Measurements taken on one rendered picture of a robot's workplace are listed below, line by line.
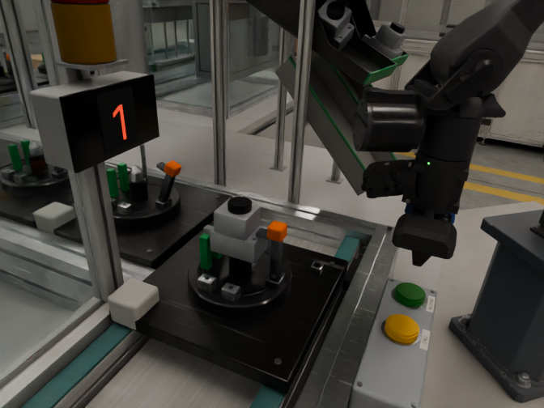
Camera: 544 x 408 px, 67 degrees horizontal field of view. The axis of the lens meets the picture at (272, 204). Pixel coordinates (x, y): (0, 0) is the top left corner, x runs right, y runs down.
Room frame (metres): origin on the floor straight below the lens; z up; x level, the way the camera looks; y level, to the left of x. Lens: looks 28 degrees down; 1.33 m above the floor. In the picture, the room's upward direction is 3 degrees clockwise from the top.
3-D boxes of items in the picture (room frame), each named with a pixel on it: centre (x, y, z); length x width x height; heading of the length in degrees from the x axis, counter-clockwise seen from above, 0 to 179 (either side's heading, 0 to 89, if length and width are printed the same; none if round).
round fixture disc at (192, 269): (0.45, 0.04, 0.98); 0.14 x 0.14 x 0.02
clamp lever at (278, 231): (0.43, 0.00, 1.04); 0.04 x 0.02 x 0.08; 67
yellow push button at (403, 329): (0.38, -0.17, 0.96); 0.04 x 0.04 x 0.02
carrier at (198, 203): (0.64, 0.23, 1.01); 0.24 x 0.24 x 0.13; 67
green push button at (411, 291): (0.44, -0.19, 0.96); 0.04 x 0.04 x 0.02
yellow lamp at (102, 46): (0.41, 0.18, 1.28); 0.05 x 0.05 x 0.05
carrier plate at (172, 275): (0.45, 0.04, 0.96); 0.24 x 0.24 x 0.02; 67
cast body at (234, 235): (0.45, 0.05, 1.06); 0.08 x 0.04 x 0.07; 67
